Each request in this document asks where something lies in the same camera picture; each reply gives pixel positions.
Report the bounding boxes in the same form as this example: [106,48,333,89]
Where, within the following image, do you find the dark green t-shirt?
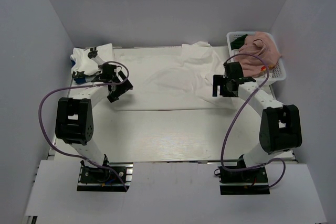
[230,34,248,50]

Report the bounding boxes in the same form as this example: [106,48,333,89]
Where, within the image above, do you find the pink t-shirt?
[234,31,281,78]

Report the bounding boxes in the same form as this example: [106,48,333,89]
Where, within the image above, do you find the white red-print t-shirt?
[113,41,235,111]

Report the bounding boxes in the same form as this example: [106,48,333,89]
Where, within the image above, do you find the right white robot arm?
[213,62,302,182]

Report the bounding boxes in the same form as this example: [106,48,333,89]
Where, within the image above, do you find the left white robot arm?
[55,61,133,182]

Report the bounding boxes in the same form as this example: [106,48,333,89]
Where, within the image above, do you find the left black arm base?
[77,163,133,193]

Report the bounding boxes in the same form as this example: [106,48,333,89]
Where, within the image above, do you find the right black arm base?
[214,166,270,196]

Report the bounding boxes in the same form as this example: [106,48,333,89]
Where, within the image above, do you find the folded blue t-shirt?
[71,70,92,84]

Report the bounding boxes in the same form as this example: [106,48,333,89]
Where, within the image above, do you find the folded white printed t-shirt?
[70,43,114,78]

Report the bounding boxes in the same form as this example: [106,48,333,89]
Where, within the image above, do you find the white plastic basket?
[226,31,286,86]

